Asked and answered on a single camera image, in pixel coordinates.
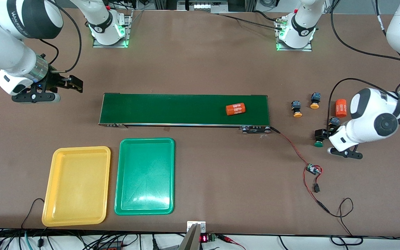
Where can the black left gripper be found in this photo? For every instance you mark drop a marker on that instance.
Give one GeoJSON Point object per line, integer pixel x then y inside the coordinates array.
{"type": "Point", "coordinates": [331, 130]}

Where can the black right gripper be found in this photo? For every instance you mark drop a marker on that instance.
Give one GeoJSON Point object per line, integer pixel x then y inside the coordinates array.
{"type": "Point", "coordinates": [53, 81]}

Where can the green mushroom push button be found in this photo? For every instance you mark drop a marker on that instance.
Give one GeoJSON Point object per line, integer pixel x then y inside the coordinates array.
{"type": "Point", "coordinates": [319, 143]}
{"type": "Point", "coordinates": [333, 121]}

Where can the orange cylinder printed 4680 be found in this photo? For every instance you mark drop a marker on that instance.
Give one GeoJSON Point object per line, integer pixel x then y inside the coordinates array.
{"type": "Point", "coordinates": [341, 108]}
{"type": "Point", "coordinates": [227, 109]}

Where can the yellow mushroom push button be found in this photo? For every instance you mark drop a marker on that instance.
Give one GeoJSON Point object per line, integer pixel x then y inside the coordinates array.
{"type": "Point", "coordinates": [315, 106]}
{"type": "Point", "coordinates": [297, 114]}

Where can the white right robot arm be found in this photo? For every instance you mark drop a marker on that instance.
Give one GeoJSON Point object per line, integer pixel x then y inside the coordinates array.
{"type": "Point", "coordinates": [9, 55]}

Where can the small circuit board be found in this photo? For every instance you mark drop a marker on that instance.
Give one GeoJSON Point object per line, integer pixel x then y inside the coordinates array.
{"type": "Point", "coordinates": [313, 169]}

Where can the small black connector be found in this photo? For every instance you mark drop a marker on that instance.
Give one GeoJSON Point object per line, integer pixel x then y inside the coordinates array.
{"type": "Point", "coordinates": [316, 189]}

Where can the yellow plastic tray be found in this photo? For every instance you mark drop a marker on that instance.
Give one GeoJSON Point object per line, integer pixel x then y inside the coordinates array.
{"type": "Point", "coordinates": [76, 185]}

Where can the green plastic tray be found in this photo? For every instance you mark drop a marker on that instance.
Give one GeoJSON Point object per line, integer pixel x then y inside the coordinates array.
{"type": "Point", "coordinates": [144, 173]}

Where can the green belt conveyor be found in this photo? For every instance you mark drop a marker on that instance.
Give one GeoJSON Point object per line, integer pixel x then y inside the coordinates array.
{"type": "Point", "coordinates": [186, 109]}

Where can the red clip lead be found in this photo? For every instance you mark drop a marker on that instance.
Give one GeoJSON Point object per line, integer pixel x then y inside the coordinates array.
{"type": "Point", "coordinates": [226, 238]}

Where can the red digit display module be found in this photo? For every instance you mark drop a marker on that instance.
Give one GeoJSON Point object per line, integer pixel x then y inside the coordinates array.
{"type": "Point", "coordinates": [204, 238]}

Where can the orange power strip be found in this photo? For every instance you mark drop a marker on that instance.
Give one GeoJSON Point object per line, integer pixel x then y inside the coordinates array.
{"type": "Point", "coordinates": [109, 247]}

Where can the grey metal pole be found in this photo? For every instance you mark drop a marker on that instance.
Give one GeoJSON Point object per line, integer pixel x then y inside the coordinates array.
{"type": "Point", "coordinates": [190, 241]}

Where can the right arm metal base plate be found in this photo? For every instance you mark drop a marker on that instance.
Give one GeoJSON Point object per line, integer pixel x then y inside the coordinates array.
{"type": "Point", "coordinates": [109, 45]}

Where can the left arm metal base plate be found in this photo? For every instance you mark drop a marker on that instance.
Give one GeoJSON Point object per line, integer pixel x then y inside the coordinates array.
{"type": "Point", "coordinates": [293, 49]}

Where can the aluminium frame structure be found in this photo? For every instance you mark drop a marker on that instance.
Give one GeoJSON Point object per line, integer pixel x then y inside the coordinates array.
{"type": "Point", "coordinates": [200, 6]}

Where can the small metal bracket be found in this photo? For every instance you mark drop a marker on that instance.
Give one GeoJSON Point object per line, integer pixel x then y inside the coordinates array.
{"type": "Point", "coordinates": [191, 225]}

